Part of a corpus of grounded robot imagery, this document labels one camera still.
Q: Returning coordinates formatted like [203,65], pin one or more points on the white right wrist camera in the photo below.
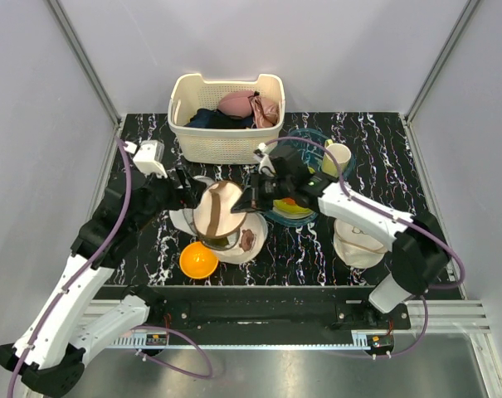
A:
[262,155]

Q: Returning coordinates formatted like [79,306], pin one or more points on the orange translucent cup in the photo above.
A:
[289,201]

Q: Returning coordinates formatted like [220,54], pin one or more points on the yellow-green mug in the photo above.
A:
[337,159]

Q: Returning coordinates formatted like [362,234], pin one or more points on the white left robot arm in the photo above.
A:
[53,353]

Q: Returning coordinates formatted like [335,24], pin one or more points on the white mesh laundry bag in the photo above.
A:
[183,219]

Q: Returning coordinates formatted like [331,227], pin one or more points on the beige bra-print laundry bag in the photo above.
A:
[355,248]

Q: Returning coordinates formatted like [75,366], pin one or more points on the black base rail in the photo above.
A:
[252,316]

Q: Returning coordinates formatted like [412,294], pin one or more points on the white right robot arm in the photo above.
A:
[417,244]

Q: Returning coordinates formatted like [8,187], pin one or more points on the pink bra in basket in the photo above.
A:
[252,107]

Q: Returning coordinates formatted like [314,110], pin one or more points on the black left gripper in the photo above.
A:
[190,196]

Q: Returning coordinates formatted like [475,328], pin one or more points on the orange plastic bowl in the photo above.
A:
[197,261]

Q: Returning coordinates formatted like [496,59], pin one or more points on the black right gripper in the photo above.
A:
[245,203]

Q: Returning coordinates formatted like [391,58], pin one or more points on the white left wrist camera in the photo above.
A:
[147,157]

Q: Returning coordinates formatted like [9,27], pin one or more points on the yellow-green plate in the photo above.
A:
[290,212]

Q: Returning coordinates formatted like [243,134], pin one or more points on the clear blue plastic tray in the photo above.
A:
[304,141]

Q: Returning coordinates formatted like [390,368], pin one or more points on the dark navy clothes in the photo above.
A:
[215,119]

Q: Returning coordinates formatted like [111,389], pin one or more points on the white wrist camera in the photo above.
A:
[262,155]
[147,157]

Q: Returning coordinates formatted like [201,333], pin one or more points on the beige brown-trimmed laundry bag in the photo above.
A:
[234,238]

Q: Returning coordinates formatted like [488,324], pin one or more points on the cream plastic laundry basket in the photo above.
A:
[219,146]

